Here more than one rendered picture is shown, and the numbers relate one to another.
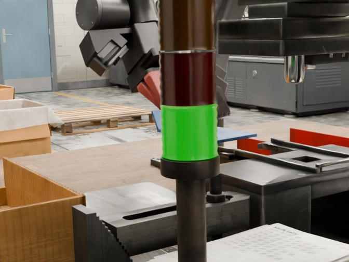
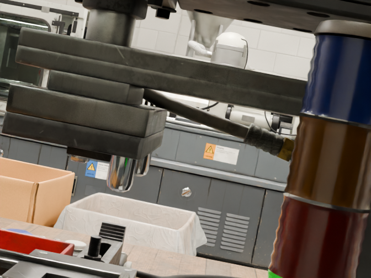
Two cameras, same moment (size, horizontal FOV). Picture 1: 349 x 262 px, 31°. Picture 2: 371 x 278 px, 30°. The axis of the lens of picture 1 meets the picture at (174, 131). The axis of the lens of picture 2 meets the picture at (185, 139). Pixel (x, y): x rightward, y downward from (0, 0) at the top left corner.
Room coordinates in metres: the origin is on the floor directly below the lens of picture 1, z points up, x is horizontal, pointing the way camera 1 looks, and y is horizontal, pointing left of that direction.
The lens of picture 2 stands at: (0.29, 0.27, 1.15)
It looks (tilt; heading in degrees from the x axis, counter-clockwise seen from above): 3 degrees down; 305
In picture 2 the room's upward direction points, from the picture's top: 11 degrees clockwise
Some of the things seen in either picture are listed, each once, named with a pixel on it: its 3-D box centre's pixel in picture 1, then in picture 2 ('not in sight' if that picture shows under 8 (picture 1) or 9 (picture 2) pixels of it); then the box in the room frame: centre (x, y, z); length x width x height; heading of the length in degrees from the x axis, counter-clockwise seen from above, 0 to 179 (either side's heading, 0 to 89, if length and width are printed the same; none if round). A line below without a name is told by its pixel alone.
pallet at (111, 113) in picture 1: (95, 118); not in sight; (7.43, 0.94, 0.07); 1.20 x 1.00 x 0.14; 121
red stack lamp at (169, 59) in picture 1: (188, 77); (318, 239); (0.41, -0.01, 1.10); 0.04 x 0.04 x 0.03
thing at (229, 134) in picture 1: (201, 122); not in sight; (0.86, -0.04, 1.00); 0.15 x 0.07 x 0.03; 33
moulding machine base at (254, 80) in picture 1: (205, 66); not in sight; (10.03, -0.52, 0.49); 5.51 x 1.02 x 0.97; 29
